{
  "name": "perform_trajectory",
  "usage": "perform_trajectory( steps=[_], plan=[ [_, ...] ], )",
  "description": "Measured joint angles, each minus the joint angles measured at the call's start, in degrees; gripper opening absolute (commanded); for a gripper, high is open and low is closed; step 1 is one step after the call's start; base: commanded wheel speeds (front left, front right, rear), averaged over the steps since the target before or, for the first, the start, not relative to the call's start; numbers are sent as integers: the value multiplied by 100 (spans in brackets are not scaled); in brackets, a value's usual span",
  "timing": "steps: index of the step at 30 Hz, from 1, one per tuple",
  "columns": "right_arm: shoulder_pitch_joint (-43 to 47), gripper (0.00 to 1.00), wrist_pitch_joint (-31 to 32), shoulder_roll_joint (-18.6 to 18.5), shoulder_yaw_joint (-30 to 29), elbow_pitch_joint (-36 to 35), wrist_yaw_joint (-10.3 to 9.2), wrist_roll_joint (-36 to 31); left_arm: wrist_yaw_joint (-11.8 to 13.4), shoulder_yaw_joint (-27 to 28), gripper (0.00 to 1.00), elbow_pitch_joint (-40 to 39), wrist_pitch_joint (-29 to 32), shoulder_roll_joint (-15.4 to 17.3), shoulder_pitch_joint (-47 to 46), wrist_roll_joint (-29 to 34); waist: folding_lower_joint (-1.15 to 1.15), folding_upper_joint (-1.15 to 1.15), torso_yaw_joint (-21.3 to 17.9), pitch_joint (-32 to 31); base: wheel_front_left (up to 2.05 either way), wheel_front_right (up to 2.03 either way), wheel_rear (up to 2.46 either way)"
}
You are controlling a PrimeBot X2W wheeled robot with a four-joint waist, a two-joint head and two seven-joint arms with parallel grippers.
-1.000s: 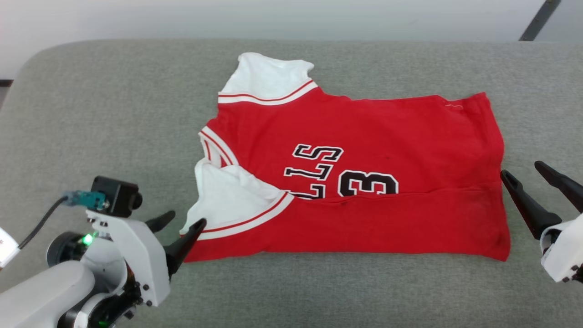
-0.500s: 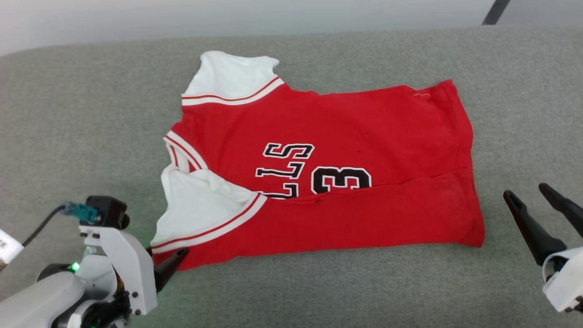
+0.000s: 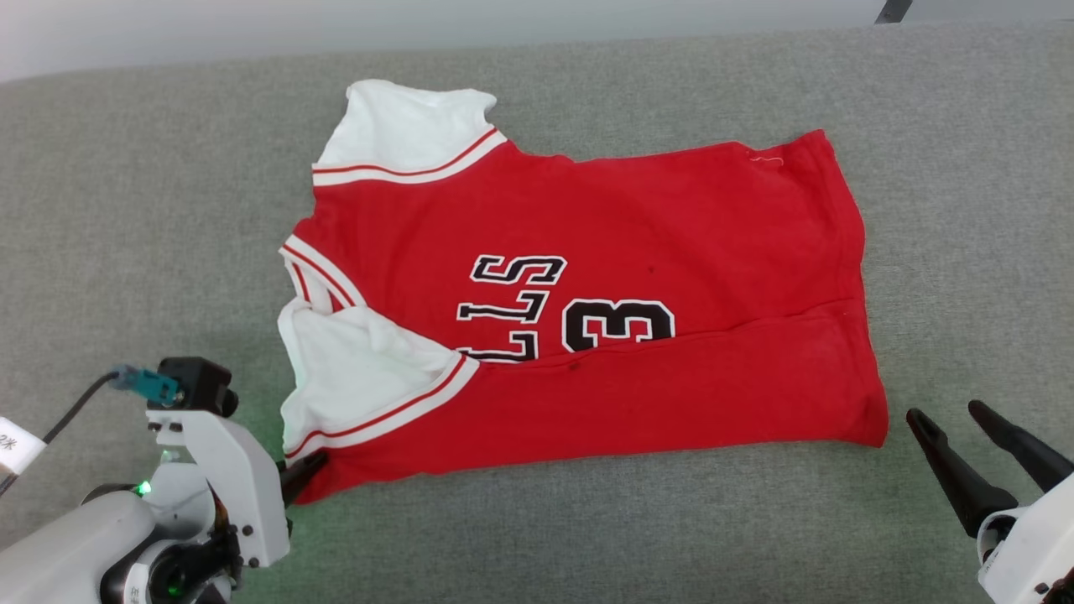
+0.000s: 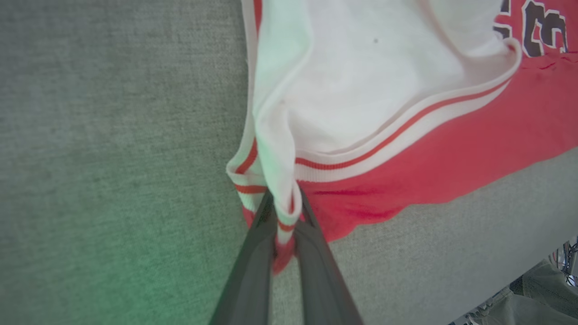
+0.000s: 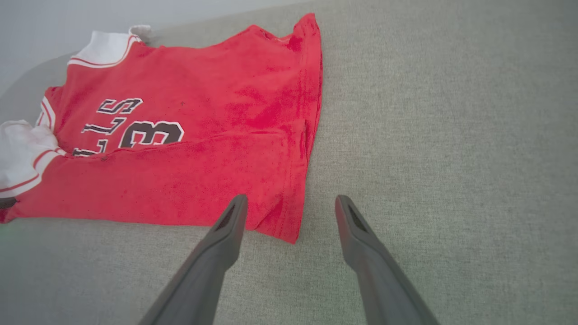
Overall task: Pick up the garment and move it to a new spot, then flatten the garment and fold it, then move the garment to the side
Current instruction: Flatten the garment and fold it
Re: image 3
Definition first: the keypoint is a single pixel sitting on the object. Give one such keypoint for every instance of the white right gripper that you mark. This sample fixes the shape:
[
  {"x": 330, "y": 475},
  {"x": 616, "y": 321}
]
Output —
[{"x": 1036, "y": 554}]

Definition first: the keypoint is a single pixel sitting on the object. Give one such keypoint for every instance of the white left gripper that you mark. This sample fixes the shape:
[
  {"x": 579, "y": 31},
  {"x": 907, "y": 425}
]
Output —
[{"x": 243, "y": 486}]

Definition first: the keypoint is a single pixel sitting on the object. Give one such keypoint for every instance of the red white basketball jersey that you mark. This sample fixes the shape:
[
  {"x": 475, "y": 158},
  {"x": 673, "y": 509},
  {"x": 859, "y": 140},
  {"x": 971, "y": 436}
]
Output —
[{"x": 671, "y": 235}]

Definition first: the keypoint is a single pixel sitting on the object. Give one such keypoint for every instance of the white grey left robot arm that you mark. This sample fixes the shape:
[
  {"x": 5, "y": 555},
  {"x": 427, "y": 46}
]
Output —
[{"x": 59, "y": 545}]

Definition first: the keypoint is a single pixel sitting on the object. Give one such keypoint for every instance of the grey fabric sofa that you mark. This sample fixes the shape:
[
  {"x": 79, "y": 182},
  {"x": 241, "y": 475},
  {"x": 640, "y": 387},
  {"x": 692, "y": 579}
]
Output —
[{"x": 126, "y": 210}]

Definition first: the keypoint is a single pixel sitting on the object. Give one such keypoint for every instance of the black slanted bar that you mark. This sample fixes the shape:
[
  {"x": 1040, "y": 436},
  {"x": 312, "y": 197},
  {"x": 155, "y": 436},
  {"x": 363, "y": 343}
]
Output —
[{"x": 893, "y": 10}]

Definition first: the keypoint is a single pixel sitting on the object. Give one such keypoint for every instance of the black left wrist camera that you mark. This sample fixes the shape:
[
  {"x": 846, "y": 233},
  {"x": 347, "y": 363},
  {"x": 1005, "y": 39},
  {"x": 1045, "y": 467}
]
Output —
[{"x": 197, "y": 382}]

